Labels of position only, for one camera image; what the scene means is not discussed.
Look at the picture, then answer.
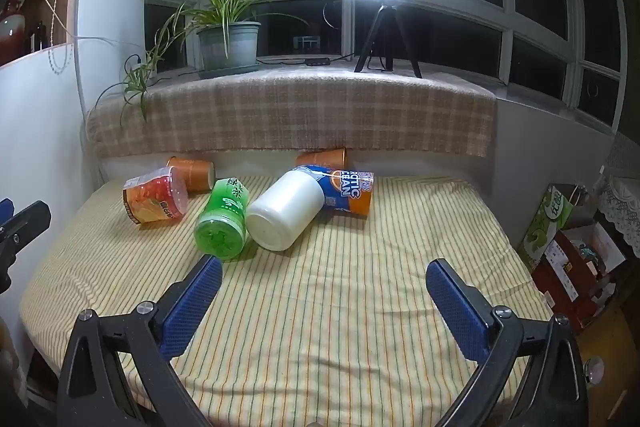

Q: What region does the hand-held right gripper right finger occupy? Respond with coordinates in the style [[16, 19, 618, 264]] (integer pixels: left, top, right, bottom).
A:
[[425, 258, 606, 427]]

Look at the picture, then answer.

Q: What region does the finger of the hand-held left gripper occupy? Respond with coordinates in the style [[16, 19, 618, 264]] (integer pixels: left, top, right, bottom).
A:
[[0, 198, 52, 294]]

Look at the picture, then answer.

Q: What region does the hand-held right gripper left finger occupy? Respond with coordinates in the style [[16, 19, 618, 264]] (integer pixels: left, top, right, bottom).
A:
[[56, 253, 224, 427]]

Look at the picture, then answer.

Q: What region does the white plastic jar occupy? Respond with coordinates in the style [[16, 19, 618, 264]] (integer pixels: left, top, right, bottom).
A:
[[246, 169, 327, 252]]

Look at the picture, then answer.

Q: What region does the green plastic bottle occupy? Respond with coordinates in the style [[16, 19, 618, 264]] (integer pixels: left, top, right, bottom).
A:
[[193, 178, 250, 262]]

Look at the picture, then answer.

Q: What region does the striped yellow bed sheet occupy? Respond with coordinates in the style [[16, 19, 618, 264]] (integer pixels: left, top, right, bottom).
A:
[[20, 173, 557, 427]]

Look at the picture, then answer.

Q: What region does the red cardboard box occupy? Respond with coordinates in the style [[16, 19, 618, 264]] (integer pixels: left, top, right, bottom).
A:
[[531, 223, 627, 335]]

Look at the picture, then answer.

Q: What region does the green cardboard box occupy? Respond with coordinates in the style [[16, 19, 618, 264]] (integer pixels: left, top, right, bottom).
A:
[[517, 184, 577, 269]]

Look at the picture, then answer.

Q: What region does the red ceramic vase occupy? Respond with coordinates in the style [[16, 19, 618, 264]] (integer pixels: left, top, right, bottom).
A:
[[0, 14, 27, 66]]

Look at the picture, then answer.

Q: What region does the white lace cloth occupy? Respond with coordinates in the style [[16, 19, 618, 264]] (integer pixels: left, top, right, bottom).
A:
[[597, 176, 640, 259]]

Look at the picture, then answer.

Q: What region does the plaid beige blanket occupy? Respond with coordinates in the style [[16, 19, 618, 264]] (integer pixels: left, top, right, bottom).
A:
[[85, 67, 499, 158]]

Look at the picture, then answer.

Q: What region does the grey pot saucer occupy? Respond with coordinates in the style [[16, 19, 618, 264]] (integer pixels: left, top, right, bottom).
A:
[[197, 62, 262, 80]]

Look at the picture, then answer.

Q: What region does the grey flower pot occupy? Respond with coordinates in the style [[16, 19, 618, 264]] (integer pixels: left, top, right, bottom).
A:
[[196, 21, 262, 70]]

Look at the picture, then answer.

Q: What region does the spider plant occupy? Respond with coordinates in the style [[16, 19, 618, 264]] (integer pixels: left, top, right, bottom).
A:
[[92, 0, 312, 122]]

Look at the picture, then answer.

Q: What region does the black tripod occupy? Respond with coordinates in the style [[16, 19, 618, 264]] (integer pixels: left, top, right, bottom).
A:
[[353, 0, 424, 79]]

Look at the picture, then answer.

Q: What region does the white window frame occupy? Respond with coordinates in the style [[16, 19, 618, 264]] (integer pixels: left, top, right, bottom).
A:
[[144, 0, 632, 128]]

